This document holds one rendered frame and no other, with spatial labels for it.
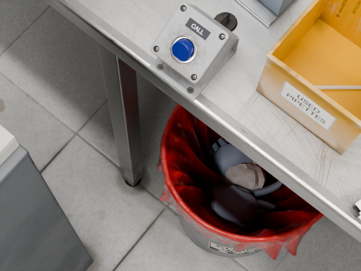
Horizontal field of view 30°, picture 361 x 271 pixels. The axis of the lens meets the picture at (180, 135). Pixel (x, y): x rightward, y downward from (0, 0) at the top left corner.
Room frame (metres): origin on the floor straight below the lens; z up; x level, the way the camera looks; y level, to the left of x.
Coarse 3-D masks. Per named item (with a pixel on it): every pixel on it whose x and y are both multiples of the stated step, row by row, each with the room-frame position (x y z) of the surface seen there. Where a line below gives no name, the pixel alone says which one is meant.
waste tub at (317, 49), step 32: (320, 0) 0.41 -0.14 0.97; (352, 0) 0.42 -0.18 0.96; (288, 32) 0.36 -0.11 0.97; (320, 32) 0.41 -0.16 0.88; (352, 32) 0.41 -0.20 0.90; (288, 64) 0.37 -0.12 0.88; (320, 64) 0.37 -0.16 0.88; (352, 64) 0.37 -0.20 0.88; (288, 96) 0.31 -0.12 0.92; (320, 96) 0.29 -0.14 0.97; (352, 96) 0.33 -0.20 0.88; (320, 128) 0.28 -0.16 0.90; (352, 128) 0.26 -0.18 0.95
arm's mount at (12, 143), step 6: (0, 126) 0.24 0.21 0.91; (0, 132) 0.23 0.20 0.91; (6, 132) 0.23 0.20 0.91; (0, 138) 0.23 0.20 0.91; (6, 138) 0.23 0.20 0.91; (12, 138) 0.23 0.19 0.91; (0, 144) 0.22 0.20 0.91; (6, 144) 0.22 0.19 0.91; (12, 144) 0.22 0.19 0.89; (18, 144) 0.23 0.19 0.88; (0, 150) 0.21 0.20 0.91; (6, 150) 0.22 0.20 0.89; (12, 150) 0.22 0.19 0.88; (0, 156) 0.21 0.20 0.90; (6, 156) 0.21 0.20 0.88; (0, 162) 0.20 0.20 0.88
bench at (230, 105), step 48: (48, 0) 0.44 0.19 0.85; (96, 0) 0.43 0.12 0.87; (144, 0) 0.44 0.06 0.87; (192, 0) 0.45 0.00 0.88; (144, 48) 0.37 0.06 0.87; (240, 48) 0.38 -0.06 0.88; (240, 96) 0.32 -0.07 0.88; (240, 144) 0.26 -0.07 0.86; (288, 144) 0.26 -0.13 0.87; (336, 192) 0.21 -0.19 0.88
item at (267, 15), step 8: (240, 0) 0.45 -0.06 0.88; (248, 0) 0.45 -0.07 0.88; (256, 0) 0.45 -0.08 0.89; (264, 0) 0.44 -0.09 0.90; (272, 0) 0.44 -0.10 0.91; (280, 0) 0.43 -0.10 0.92; (288, 0) 0.44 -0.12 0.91; (296, 0) 0.46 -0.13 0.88; (248, 8) 0.44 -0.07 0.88; (256, 8) 0.44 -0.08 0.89; (264, 8) 0.44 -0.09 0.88; (272, 8) 0.43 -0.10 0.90; (280, 8) 0.43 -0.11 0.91; (256, 16) 0.43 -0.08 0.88; (264, 16) 0.43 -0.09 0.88; (272, 16) 0.43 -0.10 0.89
